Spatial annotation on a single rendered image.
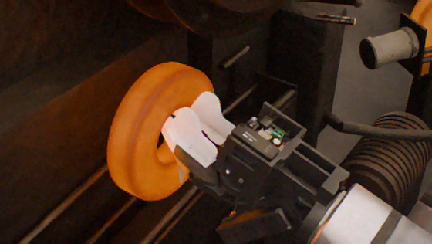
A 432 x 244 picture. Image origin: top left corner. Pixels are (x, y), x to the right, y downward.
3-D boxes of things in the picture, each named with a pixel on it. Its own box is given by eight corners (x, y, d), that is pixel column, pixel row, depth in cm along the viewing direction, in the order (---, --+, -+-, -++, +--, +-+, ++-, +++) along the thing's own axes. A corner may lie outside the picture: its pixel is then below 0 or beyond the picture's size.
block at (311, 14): (260, 123, 116) (268, 4, 103) (281, 103, 122) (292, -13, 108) (312, 144, 112) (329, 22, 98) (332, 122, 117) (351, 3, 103)
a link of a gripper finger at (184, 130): (166, 76, 66) (236, 125, 64) (156, 115, 70) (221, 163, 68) (146, 89, 64) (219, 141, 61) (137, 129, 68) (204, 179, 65)
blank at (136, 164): (92, 109, 61) (119, 120, 60) (189, 35, 71) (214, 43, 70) (116, 218, 71) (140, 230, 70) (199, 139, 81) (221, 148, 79)
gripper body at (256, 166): (261, 96, 65) (362, 164, 62) (238, 150, 71) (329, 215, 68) (219, 133, 60) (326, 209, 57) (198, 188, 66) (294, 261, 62)
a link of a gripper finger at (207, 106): (183, 63, 68) (253, 111, 66) (173, 102, 72) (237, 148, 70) (166, 76, 66) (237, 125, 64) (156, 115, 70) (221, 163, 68)
